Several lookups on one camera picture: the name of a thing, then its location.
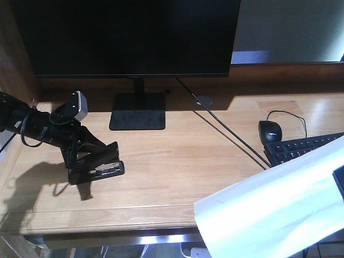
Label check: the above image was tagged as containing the black computer monitor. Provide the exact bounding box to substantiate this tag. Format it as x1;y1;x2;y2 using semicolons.
10;1;241;131

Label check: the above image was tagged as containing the black keyboard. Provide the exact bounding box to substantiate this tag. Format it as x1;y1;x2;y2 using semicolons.
264;132;343;167

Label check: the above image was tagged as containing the black monitor cable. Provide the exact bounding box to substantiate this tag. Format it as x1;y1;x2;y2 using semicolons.
176;77;271;167

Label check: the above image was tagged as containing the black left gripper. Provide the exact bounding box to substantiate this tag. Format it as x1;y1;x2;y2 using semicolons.
20;109;106;170

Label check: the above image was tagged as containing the wooden desk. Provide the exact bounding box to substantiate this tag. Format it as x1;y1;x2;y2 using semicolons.
1;1;343;246

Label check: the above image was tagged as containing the thin black mouse cable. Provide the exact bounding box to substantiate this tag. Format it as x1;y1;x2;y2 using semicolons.
266;110;307;138

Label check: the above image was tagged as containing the grey desk cable grommet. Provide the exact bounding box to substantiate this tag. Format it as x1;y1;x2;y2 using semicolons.
194;95;213;107

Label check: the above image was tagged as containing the black computer mouse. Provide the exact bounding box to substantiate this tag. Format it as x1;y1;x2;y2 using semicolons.
258;120;282;145

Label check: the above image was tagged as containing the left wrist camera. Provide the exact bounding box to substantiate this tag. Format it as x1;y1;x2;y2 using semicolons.
63;91;88;121

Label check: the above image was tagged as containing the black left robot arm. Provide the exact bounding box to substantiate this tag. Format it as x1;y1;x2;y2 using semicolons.
1;91;105;165

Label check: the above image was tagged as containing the white power strip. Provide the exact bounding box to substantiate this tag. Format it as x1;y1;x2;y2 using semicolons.
180;242;212;258

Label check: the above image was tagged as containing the white paper sheet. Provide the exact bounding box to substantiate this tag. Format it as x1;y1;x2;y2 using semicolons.
194;138;343;257

